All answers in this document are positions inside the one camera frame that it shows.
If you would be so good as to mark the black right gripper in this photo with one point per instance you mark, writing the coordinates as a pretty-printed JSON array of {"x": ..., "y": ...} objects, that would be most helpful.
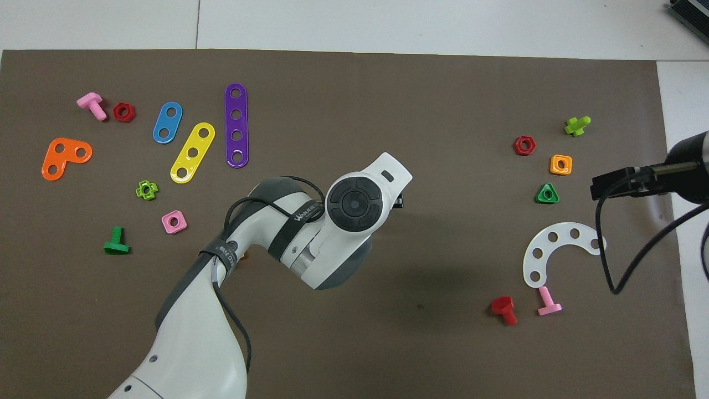
[{"x": 684, "y": 177}]

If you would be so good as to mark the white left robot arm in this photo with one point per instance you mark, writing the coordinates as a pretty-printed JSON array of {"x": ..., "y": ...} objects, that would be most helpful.
[{"x": 194, "y": 343}]

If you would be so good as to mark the orange square nut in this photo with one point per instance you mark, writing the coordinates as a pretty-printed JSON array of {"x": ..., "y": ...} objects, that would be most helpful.
[{"x": 554, "y": 165}]

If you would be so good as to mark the lime green cross screw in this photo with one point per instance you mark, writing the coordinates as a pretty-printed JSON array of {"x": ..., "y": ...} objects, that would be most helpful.
[{"x": 576, "y": 126}]

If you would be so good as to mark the green triangle nut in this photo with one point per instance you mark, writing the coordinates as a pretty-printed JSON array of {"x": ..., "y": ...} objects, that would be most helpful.
[{"x": 540, "y": 198}]

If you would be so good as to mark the red hex nut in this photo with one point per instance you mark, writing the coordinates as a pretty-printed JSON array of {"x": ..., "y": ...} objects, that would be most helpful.
[
  {"x": 517, "y": 147},
  {"x": 117, "y": 114}
]

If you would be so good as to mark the pink plastic screw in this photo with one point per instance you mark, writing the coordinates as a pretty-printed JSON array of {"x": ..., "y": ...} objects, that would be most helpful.
[
  {"x": 88, "y": 101},
  {"x": 545, "y": 296}
]

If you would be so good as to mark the red plastic screw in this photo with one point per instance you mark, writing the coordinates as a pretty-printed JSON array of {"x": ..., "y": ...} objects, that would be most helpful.
[{"x": 503, "y": 306}]

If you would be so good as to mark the pink square nut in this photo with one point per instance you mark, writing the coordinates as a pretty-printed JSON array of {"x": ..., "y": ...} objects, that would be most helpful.
[{"x": 166, "y": 224}]

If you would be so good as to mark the green cross nut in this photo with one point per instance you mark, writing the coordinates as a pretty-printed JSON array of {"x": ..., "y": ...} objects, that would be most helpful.
[{"x": 140, "y": 192}]

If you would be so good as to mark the green plastic screw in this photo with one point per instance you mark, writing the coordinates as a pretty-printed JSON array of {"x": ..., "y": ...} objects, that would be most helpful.
[{"x": 116, "y": 246}]

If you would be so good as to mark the white curved plate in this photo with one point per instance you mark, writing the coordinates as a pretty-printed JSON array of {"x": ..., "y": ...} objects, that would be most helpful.
[{"x": 544, "y": 245}]

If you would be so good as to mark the brown table mat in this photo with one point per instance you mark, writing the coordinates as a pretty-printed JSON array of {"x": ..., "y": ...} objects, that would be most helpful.
[{"x": 354, "y": 332}]

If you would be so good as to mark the purple four-hole plate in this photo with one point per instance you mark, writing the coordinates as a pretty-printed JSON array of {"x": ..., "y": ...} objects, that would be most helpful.
[{"x": 236, "y": 124}]

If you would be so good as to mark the dark ribbed metal device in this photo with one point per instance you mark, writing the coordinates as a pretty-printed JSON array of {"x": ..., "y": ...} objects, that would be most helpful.
[{"x": 692, "y": 14}]

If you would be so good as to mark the yellow three-hole plate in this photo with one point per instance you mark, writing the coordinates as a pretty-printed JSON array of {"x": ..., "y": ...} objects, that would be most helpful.
[{"x": 198, "y": 143}]

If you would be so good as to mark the blue two-hole plate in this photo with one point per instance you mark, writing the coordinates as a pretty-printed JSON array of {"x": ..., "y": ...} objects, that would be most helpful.
[{"x": 167, "y": 122}]

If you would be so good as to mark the orange L-shaped plate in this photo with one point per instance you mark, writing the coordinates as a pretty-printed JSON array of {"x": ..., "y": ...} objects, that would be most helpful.
[{"x": 58, "y": 159}]

